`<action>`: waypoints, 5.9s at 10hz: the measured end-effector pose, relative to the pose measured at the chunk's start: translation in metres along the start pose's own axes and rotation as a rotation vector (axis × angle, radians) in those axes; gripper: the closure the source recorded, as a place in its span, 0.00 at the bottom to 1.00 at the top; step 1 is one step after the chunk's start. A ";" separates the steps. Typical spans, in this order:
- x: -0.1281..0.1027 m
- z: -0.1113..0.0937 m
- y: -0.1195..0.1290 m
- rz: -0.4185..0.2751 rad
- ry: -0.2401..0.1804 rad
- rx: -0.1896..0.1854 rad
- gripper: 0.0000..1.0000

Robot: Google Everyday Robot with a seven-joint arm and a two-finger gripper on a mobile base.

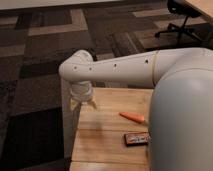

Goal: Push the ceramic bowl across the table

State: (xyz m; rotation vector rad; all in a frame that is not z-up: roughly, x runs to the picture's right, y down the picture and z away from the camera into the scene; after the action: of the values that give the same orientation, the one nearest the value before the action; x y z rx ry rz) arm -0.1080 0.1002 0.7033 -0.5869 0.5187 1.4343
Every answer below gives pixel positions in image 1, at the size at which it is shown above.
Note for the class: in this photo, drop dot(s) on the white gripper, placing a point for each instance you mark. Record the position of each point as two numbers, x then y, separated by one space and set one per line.
82 92

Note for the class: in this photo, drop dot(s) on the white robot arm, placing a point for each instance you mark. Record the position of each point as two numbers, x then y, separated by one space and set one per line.
181 109

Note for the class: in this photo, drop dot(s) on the orange carrot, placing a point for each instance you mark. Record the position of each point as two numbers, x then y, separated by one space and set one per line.
138 118

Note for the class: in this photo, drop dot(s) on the dark snack bar packet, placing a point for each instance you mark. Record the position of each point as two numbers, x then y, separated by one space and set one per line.
136 139

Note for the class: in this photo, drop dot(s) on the light wooden desk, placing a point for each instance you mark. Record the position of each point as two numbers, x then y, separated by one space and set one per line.
205 7

